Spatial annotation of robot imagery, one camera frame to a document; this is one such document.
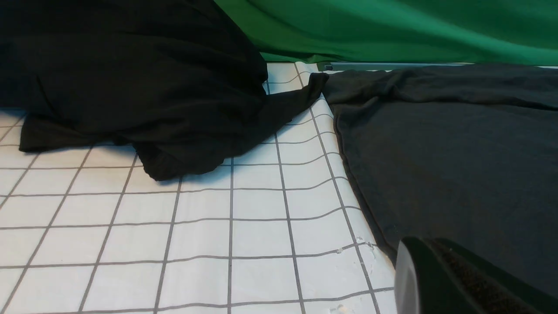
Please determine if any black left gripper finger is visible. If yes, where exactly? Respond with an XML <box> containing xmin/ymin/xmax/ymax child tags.
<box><xmin>394</xmin><ymin>237</ymin><xmax>558</xmax><ymax>314</ymax></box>

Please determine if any gray long sleeve shirt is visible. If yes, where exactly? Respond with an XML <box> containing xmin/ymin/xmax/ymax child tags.
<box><xmin>323</xmin><ymin>64</ymin><xmax>558</xmax><ymax>297</ymax></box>

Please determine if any green backdrop cloth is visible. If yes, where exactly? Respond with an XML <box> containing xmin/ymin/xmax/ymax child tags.
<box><xmin>217</xmin><ymin>0</ymin><xmax>558</xmax><ymax>66</ymax></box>

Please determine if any black clothes pile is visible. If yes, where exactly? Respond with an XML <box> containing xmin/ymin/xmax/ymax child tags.
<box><xmin>0</xmin><ymin>0</ymin><xmax>329</xmax><ymax>181</ymax></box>

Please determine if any white grid table mat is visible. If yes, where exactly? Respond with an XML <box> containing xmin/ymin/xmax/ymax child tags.
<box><xmin>0</xmin><ymin>62</ymin><xmax>398</xmax><ymax>314</ymax></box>

